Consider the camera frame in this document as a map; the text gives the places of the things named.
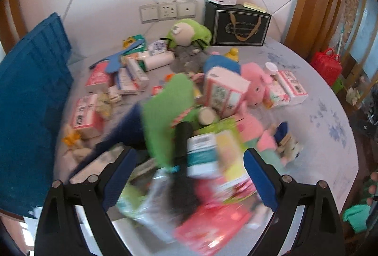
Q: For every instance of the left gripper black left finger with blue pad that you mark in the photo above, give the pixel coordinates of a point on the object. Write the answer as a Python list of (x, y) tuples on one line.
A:
[(59, 231)]

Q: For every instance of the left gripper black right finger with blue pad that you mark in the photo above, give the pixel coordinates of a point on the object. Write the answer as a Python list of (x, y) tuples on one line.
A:
[(320, 231)]

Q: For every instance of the pink Kotex pad package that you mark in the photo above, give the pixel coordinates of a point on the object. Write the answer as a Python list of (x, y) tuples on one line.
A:
[(209, 229)]

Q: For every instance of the red white tissue pack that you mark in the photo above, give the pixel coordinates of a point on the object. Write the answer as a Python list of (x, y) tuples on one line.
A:
[(292, 87)]

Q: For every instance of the red white box lower left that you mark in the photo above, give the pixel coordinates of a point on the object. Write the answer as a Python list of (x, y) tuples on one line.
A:
[(85, 119)]

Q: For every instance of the teal white medicine box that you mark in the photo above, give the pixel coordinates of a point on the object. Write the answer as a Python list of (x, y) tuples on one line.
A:
[(202, 157)]

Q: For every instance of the pink pig plush toy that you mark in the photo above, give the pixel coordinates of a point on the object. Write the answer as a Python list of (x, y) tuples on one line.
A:
[(259, 81)]

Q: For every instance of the blue plastic storage bin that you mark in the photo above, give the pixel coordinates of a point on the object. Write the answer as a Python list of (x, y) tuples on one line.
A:
[(35, 85)]

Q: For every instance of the red plastic basket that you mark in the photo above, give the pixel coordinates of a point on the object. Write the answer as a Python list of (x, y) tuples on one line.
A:
[(327, 64)]

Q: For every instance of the white plastic bottle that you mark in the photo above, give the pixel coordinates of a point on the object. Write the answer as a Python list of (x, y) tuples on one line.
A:
[(270, 68)]

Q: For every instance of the pink white carton box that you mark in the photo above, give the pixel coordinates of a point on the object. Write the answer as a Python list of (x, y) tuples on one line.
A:
[(224, 91)]

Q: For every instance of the green cloth toy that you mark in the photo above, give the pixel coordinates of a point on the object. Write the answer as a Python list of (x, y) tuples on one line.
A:
[(159, 114)]

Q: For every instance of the white roll tube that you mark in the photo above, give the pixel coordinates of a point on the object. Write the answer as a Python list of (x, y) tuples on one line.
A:
[(159, 60)]

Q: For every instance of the yellow duck toy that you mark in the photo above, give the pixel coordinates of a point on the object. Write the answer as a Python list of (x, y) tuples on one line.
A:
[(232, 54)]

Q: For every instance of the black gift box gold pattern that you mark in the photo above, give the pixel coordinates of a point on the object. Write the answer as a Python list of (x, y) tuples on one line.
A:
[(235, 25)]

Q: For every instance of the green hooded plush doll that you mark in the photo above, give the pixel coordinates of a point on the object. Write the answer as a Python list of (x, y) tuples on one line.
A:
[(188, 32)]

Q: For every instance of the white wall socket panel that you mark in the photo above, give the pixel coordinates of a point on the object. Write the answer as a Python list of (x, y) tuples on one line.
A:
[(168, 11)]

